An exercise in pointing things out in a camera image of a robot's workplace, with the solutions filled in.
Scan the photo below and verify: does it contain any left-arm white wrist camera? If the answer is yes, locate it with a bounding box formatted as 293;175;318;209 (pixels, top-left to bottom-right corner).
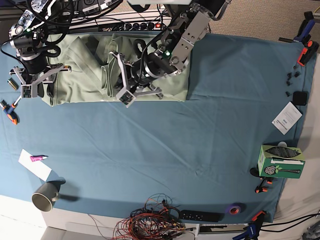
116;88;136;108

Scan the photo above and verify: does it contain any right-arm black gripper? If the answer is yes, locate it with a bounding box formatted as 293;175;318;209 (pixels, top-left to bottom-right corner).
37;82;55;98

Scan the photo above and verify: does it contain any blue table cloth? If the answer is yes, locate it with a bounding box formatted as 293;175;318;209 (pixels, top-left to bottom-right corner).
0;34;316;223

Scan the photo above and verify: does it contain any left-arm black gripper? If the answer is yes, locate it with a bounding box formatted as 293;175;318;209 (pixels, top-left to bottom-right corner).
113;69;124;90

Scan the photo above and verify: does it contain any black remote control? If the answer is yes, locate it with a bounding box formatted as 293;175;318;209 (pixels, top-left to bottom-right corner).
179;210;224;223

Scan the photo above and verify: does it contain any orange black table clamp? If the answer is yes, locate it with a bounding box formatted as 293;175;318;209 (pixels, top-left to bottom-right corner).
297;40;320;67

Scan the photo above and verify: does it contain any small green battery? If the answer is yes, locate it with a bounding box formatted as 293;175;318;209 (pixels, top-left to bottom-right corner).
7;78;19;91

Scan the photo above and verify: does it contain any right-arm white wrist camera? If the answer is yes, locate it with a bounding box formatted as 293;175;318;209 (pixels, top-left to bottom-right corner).
21;84;33;99

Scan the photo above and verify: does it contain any small orange spring clamp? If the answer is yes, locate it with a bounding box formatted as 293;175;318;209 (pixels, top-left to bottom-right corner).
254;177;273;194

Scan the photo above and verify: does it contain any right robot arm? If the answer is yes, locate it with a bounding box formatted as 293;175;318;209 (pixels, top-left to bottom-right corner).
6;0;76;99

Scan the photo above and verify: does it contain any white printed card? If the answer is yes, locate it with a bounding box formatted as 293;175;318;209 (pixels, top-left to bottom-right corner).
271;101;303;135

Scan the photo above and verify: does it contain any green cardboard box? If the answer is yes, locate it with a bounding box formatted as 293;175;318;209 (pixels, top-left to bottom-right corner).
257;145;306;179

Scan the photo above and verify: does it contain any purple tape roll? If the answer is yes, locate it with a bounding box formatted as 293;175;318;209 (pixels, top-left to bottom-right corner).
225;203;242;216

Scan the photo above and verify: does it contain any blue black clamp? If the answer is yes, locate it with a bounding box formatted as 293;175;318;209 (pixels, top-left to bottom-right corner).
293;11;316;44

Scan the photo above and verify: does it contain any red black wire bundle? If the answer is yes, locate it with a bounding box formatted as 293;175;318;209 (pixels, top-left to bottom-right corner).
112;192;197;240

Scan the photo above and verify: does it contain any black square box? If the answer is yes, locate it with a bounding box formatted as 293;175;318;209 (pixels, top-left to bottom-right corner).
292;91;308;106

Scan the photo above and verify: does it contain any white paper sheet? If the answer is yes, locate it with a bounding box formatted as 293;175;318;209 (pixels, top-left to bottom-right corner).
18;149;52;182

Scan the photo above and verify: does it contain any black power strip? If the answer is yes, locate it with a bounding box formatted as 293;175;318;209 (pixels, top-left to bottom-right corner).
98;21;166;32

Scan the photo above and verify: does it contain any blue orange bar clamp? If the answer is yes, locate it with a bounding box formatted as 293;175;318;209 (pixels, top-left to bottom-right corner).
232;210;266;240

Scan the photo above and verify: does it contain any grey ceramic mug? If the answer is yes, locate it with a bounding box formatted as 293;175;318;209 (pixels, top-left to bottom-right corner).
31;182;60;213

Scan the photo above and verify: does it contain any green T-shirt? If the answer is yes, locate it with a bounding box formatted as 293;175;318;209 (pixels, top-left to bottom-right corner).
41;33;193;108

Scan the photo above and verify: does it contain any pink glue tube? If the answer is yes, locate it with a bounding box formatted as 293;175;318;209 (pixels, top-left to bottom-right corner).
30;155;48;162

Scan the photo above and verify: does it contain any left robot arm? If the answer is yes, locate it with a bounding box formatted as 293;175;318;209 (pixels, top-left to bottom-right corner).
114;0;231;93

